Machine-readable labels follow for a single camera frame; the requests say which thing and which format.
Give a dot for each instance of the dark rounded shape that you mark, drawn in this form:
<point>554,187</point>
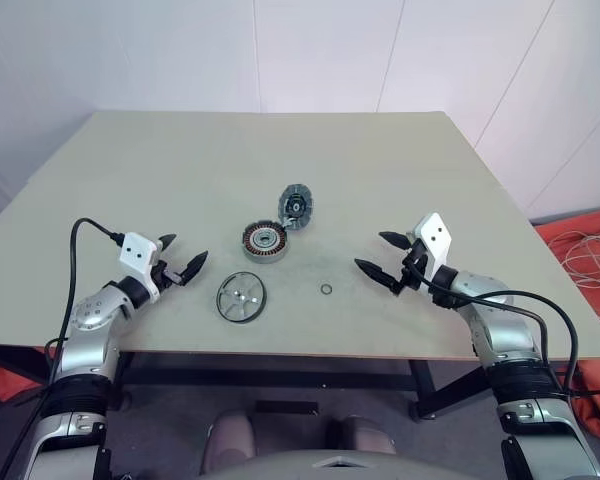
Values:
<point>230,440</point>
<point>362,435</point>

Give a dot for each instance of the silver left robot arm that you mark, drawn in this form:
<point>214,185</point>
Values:
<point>87,345</point>

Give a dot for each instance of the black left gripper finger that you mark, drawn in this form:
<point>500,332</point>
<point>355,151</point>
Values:
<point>195,265</point>
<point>167,241</point>

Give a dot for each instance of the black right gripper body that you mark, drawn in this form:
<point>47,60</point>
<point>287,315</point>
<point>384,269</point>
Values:
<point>411,272</point>

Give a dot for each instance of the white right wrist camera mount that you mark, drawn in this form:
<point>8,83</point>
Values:
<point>435,237</point>

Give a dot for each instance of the black metal table frame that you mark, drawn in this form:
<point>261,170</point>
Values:
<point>280,372</point>

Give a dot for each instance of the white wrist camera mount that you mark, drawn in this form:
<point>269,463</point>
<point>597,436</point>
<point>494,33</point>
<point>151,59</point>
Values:
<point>435,237</point>
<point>137,255</point>

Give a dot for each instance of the motor stator with copper coils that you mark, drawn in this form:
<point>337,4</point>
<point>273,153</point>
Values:
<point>265,241</point>

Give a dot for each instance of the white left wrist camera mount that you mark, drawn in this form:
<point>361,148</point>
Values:
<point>137,255</point>

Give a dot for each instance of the silver motor cover with circuit board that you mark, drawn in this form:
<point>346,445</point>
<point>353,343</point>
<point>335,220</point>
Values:
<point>296,202</point>

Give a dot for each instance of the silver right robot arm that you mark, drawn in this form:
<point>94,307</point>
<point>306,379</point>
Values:
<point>500,335</point>

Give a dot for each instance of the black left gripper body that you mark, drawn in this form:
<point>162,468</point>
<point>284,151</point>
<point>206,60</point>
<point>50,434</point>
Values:
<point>164,275</point>

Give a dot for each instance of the grey robot torso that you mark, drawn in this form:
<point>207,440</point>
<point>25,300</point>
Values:
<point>350,470</point>

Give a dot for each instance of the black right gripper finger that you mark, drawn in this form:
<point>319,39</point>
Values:
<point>377,272</point>
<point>396,239</point>

